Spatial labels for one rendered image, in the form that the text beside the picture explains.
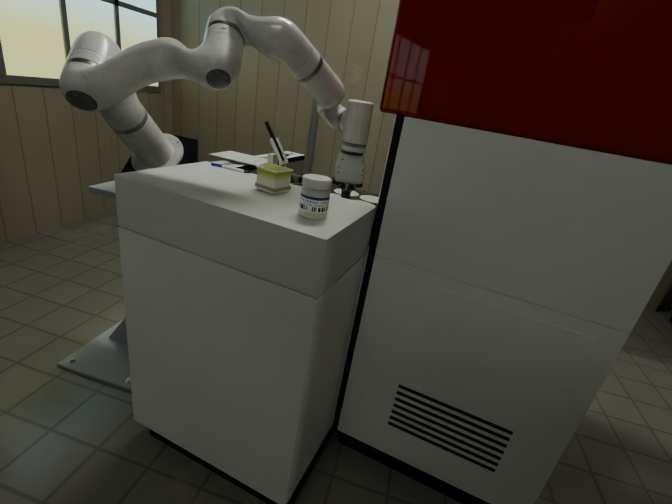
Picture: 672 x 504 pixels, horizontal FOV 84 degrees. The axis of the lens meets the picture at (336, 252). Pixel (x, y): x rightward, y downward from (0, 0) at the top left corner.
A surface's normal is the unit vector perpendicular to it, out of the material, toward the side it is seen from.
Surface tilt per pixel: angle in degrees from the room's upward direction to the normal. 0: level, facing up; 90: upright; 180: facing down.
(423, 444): 90
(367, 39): 90
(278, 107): 90
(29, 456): 0
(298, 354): 90
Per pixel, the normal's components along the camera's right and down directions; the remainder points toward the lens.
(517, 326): -0.40, 0.31
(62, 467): 0.15, -0.91
